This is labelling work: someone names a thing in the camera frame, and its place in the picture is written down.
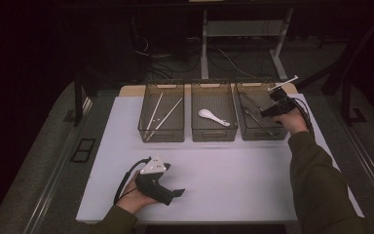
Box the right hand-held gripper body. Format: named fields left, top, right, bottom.
left=260, top=74, right=300, bottom=119

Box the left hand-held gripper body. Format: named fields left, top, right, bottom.
left=134, top=153, right=175, bottom=207

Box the smoky transparent plastic bin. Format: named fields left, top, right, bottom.
left=234, top=80, right=293, bottom=141
left=137, top=82, right=186, bottom=143
left=190, top=81, right=239, bottom=142

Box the white chopstick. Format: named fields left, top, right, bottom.
left=145, top=97, right=184, bottom=142
left=143, top=92, right=165, bottom=139

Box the white ceramic spoon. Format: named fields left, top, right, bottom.
left=197, top=108, right=232, bottom=128

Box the person's right hand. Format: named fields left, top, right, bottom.
left=272, top=107, right=310, bottom=137

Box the person's left hand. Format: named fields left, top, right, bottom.
left=115, top=171, right=160, bottom=215

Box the black stand leg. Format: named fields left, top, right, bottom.
left=340, top=79, right=368, bottom=127

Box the wooden table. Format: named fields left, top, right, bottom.
left=119, top=82, right=299, bottom=98

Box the right hand-held gripper black cable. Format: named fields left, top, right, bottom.
left=292, top=97, right=316, bottom=136

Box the hand-held gripper black cable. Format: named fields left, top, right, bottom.
left=113, top=156, right=153, bottom=206
left=292, top=97, right=316, bottom=136

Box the left hand-held gripper black cable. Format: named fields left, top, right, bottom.
left=113, top=156, right=153, bottom=206

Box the white floor cable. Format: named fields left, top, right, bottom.
left=217, top=48, right=257, bottom=79

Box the black floor outlet frame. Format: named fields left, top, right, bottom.
left=70, top=137, right=97, bottom=164

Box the white metal desk frame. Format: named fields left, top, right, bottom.
left=200, top=7, right=295, bottom=82

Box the black floor cable bundle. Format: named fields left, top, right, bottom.
left=142, top=53, right=206, bottom=81

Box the metal floor rail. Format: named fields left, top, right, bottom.
left=22, top=97, right=94, bottom=234
left=324, top=97, right=374, bottom=213

